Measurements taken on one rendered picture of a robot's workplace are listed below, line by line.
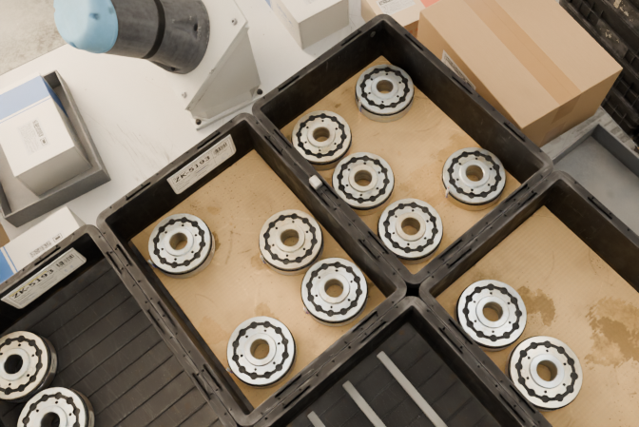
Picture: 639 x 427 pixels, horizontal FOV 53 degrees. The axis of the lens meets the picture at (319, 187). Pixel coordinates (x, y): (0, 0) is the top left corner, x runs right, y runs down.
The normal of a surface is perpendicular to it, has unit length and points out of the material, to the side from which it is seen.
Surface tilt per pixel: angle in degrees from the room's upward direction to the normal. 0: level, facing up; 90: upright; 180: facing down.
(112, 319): 0
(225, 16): 45
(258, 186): 0
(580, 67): 0
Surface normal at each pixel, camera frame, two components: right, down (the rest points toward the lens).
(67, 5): -0.60, 0.14
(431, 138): -0.07, -0.41
